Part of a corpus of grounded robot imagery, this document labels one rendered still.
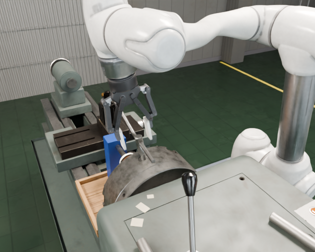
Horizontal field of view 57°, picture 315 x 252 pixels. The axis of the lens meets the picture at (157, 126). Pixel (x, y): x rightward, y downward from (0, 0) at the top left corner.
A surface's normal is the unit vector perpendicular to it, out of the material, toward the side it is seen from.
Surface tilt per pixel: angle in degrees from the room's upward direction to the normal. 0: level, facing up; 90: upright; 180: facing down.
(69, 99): 90
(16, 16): 90
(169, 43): 89
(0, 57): 90
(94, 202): 0
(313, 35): 73
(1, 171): 0
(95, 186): 0
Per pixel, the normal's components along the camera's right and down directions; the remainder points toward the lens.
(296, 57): -0.73, 0.57
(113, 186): -0.72, -0.29
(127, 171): -0.48, -0.59
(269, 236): 0.00, -0.85
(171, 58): 0.42, 0.44
